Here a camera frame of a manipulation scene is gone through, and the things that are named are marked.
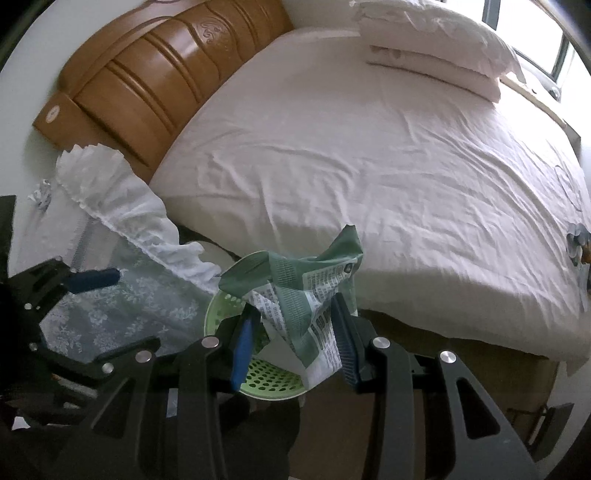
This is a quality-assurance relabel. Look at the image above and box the white pillow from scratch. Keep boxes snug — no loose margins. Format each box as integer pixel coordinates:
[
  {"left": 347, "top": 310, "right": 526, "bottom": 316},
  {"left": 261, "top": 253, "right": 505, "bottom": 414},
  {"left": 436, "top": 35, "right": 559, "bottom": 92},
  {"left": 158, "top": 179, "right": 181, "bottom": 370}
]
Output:
[
  {"left": 353, "top": 0, "right": 525, "bottom": 79},
  {"left": 365, "top": 46, "right": 502, "bottom": 103}
]

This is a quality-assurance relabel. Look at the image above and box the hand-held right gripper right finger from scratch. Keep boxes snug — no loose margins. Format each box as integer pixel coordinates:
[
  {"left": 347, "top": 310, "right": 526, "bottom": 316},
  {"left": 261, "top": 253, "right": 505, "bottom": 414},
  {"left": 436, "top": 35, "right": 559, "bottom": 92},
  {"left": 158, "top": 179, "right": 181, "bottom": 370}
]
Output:
[{"left": 329, "top": 293, "right": 539, "bottom": 480}]

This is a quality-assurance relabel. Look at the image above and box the green perforated basket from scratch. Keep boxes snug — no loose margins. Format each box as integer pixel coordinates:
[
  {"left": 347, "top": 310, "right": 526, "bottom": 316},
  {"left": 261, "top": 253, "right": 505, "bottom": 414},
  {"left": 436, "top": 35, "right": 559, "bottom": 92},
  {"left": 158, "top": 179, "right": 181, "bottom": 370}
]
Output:
[{"left": 203, "top": 251, "right": 315, "bottom": 401}]

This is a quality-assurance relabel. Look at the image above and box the green and white packet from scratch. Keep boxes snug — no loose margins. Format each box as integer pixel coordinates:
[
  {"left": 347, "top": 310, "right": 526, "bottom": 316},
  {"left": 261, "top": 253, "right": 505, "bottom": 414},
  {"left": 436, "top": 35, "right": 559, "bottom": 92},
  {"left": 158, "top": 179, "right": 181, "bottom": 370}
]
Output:
[{"left": 219, "top": 224, "right": 365, "bottom": 391}]

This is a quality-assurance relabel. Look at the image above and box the window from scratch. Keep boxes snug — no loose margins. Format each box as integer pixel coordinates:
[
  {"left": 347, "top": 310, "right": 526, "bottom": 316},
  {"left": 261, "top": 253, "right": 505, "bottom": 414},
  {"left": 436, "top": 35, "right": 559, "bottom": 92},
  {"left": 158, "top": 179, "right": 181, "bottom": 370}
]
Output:
[{"left": 480, "top": 0, "right": 583, "bottom": 102}]

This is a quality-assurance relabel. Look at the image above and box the bed with white sheet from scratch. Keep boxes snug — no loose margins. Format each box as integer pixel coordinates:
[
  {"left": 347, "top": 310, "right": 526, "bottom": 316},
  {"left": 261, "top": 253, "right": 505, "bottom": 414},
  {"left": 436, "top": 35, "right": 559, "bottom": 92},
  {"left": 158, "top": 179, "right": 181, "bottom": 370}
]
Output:
[{"left": 150, "top": 0, "right": 591, "bottom": 402}]

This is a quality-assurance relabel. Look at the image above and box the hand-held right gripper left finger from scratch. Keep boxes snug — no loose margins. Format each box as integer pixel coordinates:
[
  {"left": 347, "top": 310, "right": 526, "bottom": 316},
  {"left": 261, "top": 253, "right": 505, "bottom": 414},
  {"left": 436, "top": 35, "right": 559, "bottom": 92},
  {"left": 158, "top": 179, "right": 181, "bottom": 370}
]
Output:
[{"left": 46, "top": 307, "right": 259, "bottom": 480}]

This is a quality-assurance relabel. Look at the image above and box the crumpled white paper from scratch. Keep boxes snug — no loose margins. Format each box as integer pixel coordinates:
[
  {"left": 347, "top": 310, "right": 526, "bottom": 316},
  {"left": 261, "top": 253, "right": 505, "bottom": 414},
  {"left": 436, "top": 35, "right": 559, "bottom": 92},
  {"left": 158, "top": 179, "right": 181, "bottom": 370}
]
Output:
[{"left": 28, "top": 181, "right": 52, "bottom": 209}]

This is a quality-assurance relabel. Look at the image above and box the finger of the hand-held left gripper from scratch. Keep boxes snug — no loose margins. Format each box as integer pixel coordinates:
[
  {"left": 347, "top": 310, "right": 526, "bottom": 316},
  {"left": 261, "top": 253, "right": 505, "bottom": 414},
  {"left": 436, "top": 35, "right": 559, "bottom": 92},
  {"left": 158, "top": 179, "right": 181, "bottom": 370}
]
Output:
[
  {"left": 28, "top": 336, "right": 162, "bottom": 388},
  {"left": 7, "top": 259, "right": 122, "bottom": 315}
]

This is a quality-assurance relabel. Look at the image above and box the white frilled lace cloth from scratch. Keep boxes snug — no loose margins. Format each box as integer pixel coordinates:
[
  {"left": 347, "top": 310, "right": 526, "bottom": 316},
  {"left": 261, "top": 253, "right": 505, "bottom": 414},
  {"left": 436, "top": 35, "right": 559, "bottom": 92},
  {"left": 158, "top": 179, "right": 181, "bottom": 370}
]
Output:
[{"left": 39, "top": 143, "right": 222, "bottom": 365}]

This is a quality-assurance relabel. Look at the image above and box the wooden headboard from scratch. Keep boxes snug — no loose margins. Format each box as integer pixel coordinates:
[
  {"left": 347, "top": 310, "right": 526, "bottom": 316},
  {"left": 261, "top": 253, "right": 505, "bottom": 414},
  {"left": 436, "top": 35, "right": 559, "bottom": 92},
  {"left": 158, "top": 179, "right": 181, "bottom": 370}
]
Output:
[{"left": 32, "top": 0, "right": 296, "bottom": 183}]

